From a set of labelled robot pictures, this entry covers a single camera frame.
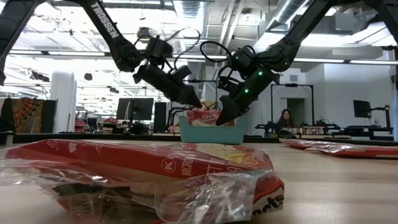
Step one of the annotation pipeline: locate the black background robot equipment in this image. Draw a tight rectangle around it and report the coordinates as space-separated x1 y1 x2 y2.
254 121 280 138

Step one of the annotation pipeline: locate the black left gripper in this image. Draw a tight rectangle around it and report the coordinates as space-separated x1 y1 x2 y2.
132 63 203 108

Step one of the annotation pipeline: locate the person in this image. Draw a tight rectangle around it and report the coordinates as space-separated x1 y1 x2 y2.
277 108 297 129

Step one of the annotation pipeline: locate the white round column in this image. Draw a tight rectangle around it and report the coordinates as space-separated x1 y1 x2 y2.
50 70 77 134

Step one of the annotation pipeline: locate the grey door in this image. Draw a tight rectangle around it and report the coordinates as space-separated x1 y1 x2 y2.
286 98 307 134

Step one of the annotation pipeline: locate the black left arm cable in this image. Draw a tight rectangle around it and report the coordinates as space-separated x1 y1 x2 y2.
166 27 202 71

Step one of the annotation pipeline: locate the long ceiling light bar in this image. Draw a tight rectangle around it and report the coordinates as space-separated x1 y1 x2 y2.
0 49 398 65

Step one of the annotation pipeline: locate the black ceiling dome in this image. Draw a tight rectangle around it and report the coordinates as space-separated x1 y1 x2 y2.
136 27 152 41

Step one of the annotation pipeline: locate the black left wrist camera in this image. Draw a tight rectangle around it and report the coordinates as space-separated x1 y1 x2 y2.
172 64 193 82

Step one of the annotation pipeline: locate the black monitor on arm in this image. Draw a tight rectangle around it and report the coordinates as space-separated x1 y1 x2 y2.
353 100 372 118

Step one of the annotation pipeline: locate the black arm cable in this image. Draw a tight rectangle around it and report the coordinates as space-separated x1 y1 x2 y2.
200 40 239 80
166 27 202 71

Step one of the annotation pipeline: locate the black desk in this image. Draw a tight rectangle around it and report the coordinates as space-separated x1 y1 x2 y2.
343 126 394 141

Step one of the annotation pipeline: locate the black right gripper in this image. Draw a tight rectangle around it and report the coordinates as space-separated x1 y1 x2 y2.
216 68 281 127

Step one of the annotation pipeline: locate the red popcorn bag clear wrap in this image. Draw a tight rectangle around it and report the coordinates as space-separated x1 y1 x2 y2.
185 108 236 127
0 139 285 224
279 138 398 159

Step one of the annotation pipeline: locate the black upright panel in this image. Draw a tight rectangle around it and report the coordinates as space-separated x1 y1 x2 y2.
42 99 58 134

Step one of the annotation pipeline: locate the teal plastic basket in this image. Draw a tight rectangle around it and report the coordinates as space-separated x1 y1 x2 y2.
178 115 249 145

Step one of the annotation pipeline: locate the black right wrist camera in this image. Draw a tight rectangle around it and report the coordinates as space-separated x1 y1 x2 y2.
216 73 241 94

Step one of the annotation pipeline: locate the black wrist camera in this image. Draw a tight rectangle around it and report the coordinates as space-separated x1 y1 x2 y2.
172 64 193 82
216 73 241 94

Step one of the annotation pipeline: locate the colourful patterned tapestry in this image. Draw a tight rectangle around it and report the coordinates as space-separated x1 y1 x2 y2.
194 100 222 111

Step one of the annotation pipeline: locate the black computer tower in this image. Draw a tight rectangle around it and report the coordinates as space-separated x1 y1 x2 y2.
154 101 168 133

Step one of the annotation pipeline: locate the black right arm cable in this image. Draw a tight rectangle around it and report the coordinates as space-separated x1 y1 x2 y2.
200 40 239 80

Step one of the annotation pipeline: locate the silver air duct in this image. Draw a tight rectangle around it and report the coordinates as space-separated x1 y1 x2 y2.
172 0 208 100
253 0 312 54

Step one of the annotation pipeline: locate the black computer monitor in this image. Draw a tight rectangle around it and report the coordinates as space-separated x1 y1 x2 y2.
132 98 155 121
116 98 134 121

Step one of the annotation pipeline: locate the orange patterned tapestry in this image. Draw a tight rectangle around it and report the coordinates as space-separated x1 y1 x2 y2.
11 97 45 134

